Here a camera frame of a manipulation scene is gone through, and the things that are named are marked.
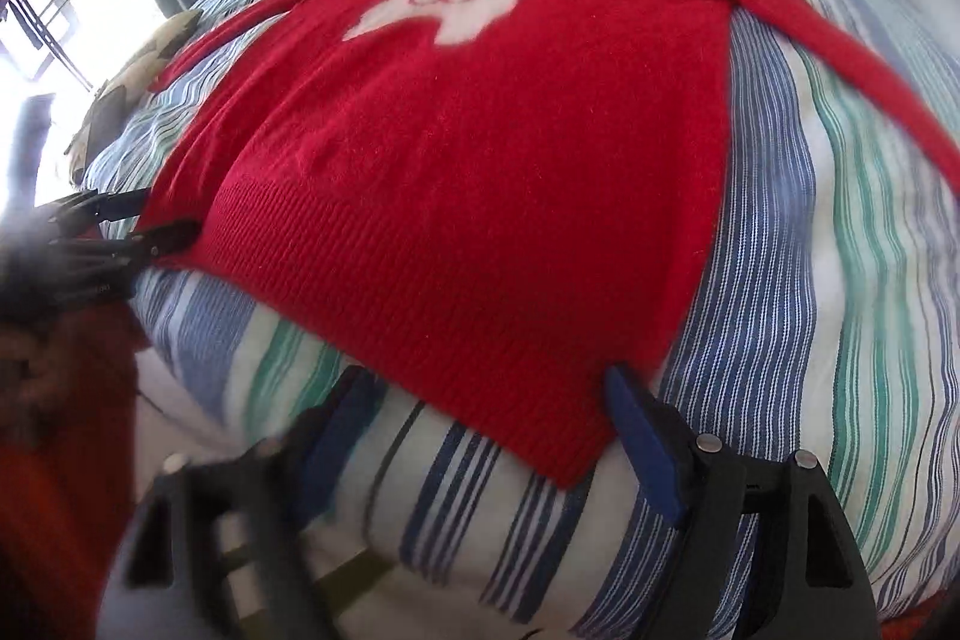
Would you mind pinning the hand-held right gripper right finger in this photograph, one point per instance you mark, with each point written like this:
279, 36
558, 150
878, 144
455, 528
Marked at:
637, 437

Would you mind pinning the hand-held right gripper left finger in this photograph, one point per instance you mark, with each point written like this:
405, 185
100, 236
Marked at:
341, 437

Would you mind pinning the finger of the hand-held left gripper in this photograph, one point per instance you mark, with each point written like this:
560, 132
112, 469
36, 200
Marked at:
161, 237
112, 203

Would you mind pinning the red knit sweater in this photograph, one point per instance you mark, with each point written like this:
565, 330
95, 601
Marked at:
450, 160

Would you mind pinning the patterned cushion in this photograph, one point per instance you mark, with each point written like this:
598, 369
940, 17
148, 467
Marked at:
127, 78

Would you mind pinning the striped bed sheet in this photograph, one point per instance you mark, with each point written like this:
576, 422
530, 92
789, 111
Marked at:
825, 310

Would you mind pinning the person's red garment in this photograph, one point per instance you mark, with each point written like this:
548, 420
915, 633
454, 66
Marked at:
67, 497

